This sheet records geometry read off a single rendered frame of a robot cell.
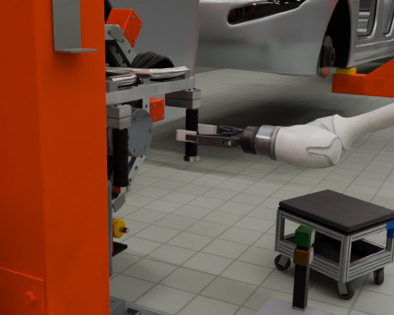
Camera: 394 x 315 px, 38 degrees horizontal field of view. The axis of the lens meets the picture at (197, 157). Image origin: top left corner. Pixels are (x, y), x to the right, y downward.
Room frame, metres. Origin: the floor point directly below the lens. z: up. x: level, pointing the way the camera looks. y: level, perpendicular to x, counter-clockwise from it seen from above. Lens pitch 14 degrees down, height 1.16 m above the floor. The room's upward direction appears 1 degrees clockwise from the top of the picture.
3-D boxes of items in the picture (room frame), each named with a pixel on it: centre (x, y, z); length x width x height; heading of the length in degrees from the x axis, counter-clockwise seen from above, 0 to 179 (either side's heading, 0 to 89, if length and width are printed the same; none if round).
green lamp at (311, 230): (1.28, -0.26, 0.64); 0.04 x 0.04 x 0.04; 62
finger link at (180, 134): (1.51, 0.03, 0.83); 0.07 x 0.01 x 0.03; 62
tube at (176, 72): (1.55, 0.15, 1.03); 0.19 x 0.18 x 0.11; 62
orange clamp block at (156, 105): (1.80, 0.16, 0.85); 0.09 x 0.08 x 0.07; 152
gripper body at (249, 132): (1.49, -0.12, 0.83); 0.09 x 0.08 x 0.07; 62
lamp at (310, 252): (1.28, -0.26, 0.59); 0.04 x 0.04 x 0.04; 62
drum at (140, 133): (1.49, 0.24, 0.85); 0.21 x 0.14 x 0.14; 62
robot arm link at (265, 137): (1.46, -0.19, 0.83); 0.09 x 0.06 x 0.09; 152
